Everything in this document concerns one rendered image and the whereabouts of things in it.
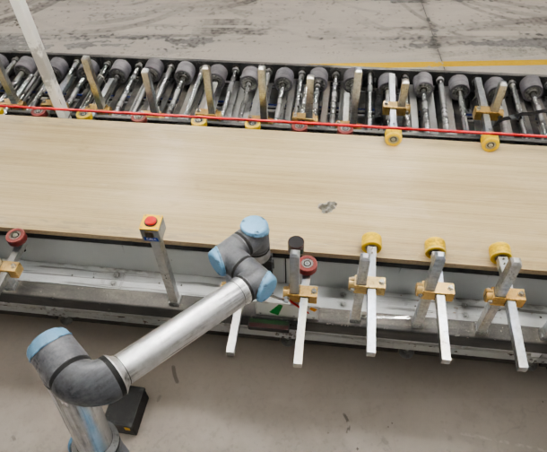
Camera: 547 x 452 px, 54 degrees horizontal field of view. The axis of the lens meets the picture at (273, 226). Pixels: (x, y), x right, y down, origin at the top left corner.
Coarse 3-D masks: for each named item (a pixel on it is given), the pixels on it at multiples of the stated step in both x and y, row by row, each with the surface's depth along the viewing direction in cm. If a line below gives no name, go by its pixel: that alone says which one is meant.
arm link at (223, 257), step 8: (224, 240) 168; (232, 240) 167; (240, 240) 167; (216, 248) 165; (224, 248) 165; (232, 248) 165; (240, 248) 166; (248, 248) 168; (208, 256) 168; (216, 256) 163; (224, 256) 164; (232, 256) 163; (240, 256) 163; (216, 264) 164; (224, 264) 163; (232, 264) 162; (216, 272) 169; (224, 272) 164
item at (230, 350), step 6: (240, 312) 206; (234, 318) 204; (240, 318) 206; (234, 324) 203; (234, 330) 201; (234, 336) 199; (228, 342) 198; (234, 342) 198; (228, 348) 196; (234, 348) 196; (228, 354) 197; (234, 354) 197
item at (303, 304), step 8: (304, 280) 214; (304, 304) 207; (304, 312) 204; (304, 320) 202; (304, 328) 200; (296, 336) 198; (304, 336) 199; (296, 344) 196; (296, 352) 194; (296, 360) 192
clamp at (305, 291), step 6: (288, 288) 211; (300, 288) 210; (306, 288) 210; (312, 288) 210; (282, 294) 210; (288, 294) 209; (294, 294) 209; (300, 294) 208; (306, 294) 208; (312, 294) 208; (294, 300) 212; (312, 300) 210
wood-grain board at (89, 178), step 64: (0, 128) 276; (64, 128) 274; (128, 128) 273; (192, 128) 271; (0, 192) 246; (64, 192) 244; (128, 192) 243; (192, 192) 242; (256, 192) 241; (320, 192) 240; (384, 192) 239; (448, 192) 238; (512, 192) 236; (320, 256) 220; (384, 256) 215; (448, 256) 215; (512, 256) 214
